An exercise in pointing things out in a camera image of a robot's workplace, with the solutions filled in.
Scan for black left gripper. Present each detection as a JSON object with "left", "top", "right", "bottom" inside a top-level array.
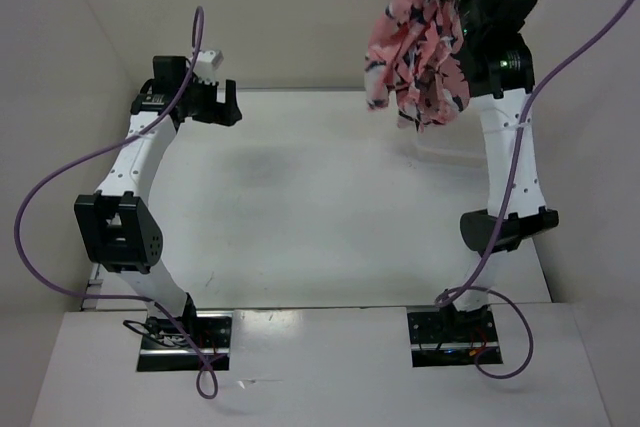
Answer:
[{"left": 179, "top": 73, "right": 241, "bottom": 127}]

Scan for pink shark print shorts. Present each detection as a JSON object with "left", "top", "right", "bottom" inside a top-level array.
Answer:
[{"left": 364, "top": 0, "right": 470, "bottom": 132}]

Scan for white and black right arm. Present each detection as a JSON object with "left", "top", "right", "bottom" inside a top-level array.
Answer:
[{"left": 438, "top": 0, "right": 559, "bottom": 340}]

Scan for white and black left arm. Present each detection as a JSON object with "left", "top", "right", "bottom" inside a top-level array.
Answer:
[{"left": 74, "top": 50, "right": 242, "bottom": 347}]

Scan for white plastic basket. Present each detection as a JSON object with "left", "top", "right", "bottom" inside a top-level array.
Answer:
[{"left": 414, "top": 144, "right": 486, "bottom": 166}]

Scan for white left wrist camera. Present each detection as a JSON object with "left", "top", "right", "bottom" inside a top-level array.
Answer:
[{"left": 191, "top": 50, "right": 224, "bottom": 86}]

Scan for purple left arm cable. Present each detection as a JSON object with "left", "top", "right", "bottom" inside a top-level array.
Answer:
[{"left": 13, "top": 5, "right": 227, "bottom": 399}]

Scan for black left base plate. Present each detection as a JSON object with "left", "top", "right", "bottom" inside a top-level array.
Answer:
[{"left": 123, "top": 310, "right": 233, "bottom": 372}]

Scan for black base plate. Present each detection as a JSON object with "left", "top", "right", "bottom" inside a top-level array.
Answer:
[
  {"left": 123, "top": 310, "right": 233, "bottom": 372},
  {"left": 407, "top": 305, "right": 503, "bottom": 368}
]

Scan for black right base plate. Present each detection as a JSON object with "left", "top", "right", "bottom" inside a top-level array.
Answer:
[{"left": 407, "top": 305, "right": 503, "bottom": 368}]

